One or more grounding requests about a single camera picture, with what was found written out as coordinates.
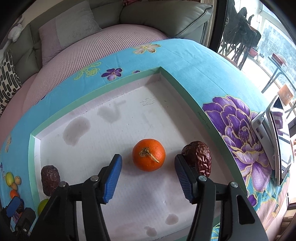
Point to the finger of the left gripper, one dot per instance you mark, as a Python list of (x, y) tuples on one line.
[(16, 205)]

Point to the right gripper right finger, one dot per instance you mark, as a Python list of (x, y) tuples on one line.
[(238, 219)]

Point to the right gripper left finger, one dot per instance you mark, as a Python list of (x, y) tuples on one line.
[(58, 220)]

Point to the brown longan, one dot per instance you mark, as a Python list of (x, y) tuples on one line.
[(14, 186)]

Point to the walnut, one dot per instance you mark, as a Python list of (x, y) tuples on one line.
[(18, 180)]

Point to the green jujube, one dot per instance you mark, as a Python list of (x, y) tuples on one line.
[(42, 205), (9, 179)]

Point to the dried red date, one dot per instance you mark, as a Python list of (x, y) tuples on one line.
[(50, 179), (198, 156)]

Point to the orange mandarin with stem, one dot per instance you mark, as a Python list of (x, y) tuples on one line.
[(148, 155)]

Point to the green shallow cardboard tray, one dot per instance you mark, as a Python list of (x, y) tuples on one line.
[(83, 137)]

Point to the phone on stand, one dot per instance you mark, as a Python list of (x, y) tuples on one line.
[(281, 139)]

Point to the silver phone stand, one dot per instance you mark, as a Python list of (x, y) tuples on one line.
[(262, 130)]

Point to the black white patterned cushion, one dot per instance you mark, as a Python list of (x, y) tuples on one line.
[(10, 82)]

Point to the blue floral tablecloth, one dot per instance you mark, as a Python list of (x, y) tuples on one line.
[(236, 102)]

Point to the balcony table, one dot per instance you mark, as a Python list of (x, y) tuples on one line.
[(278, 71)]

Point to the husky plush toy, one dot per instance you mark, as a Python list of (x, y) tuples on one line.
[(13, 34)]

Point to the pink sofa seat cover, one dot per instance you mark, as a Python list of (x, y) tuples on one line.
[(37, 82)]

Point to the black chair with clothes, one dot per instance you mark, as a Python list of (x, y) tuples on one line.
[(238, 37)]

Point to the purple grey cushion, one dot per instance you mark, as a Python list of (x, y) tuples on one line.
[(73, 25)]

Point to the grey sofa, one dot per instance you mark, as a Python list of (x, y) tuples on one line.
[(176, 19)]

